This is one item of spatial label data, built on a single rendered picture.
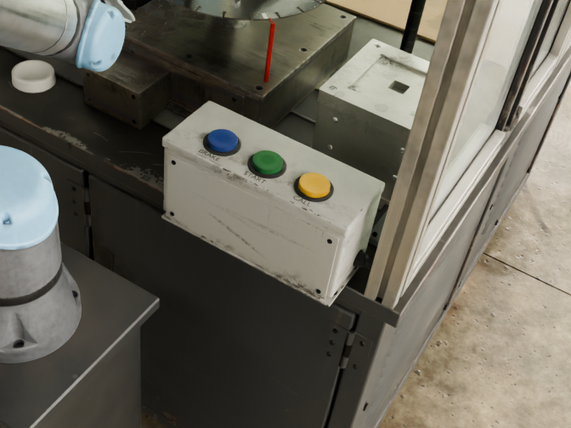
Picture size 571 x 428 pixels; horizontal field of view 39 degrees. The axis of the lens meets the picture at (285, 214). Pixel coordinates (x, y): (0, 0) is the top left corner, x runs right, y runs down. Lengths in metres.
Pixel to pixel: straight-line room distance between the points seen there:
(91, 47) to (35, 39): 0.08
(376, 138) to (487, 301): 1.10
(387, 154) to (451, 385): 0.93
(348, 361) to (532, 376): 0.92
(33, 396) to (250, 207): 0.35
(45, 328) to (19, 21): 0.38
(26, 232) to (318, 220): 0.34
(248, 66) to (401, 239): 0.43
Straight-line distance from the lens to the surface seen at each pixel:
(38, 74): 1.43
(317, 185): 1.02
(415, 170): 0.96
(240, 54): 1.34
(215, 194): 1.08
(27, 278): 0.95
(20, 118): 1.37
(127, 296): 1.08
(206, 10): 1.25
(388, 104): 1.19
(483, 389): 2.03
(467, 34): 0.84
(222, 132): 1.08
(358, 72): 1.24
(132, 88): 1.30
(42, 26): 0.84
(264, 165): 1.03
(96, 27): 0.91
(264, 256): 1.09
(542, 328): 2.22
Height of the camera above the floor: 1.58
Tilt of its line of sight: 44 degrees down
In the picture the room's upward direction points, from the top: 9 degrees clockwise
